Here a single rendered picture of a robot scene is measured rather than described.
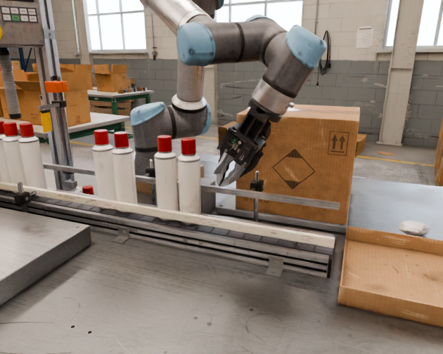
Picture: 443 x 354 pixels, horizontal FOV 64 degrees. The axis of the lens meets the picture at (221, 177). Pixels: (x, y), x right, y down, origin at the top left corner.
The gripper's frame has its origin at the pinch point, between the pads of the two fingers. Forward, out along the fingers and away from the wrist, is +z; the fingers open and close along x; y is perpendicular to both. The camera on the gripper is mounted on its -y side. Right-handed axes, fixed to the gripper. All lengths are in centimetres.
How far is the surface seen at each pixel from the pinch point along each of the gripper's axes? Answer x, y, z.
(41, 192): -40, 4, 33
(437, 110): 134, -512, -24
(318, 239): 23.7, 4.4, -3.9
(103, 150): -29.1, 1.9, 11.6
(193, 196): -3.5, 2.4, 6.6
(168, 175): -11.2, 2.4, 5.9
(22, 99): -184, -132, 111
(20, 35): -70, -7, 3
